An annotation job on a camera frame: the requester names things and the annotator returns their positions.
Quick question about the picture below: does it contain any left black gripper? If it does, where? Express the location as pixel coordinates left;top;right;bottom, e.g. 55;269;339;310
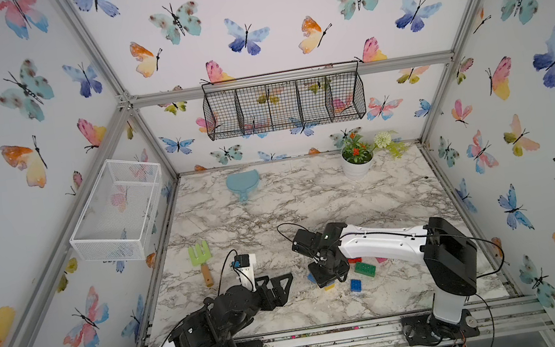
213;272;299;343

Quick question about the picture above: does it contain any blue small lego brick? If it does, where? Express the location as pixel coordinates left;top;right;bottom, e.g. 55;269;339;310
350;279;362;293
307;274;317;284

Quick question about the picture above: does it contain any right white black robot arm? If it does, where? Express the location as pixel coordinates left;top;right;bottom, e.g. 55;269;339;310
290;217;505;326

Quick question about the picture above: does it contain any green lego brick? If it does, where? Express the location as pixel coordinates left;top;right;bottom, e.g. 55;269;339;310
354;261;377;277

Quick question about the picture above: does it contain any potted plant white pot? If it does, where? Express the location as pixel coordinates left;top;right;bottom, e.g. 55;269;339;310
329;122;411;183

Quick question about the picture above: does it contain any teal hand mirror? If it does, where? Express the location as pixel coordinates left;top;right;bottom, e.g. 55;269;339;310
226;170;260;203

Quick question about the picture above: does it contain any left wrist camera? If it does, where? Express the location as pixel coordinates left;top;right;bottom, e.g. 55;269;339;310
232;253;256;292

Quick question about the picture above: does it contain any aluminium front rail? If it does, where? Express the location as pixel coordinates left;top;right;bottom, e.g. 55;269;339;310
236;296;555;347

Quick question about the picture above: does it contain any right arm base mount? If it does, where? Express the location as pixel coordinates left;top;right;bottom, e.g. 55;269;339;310
400;309;480;347

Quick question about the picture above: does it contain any white mesh wall basket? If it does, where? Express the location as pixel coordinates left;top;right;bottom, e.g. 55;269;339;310
70;159;163;263

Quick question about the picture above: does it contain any black wire wall basket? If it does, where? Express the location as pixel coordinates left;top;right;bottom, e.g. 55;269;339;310
201;61;367;141

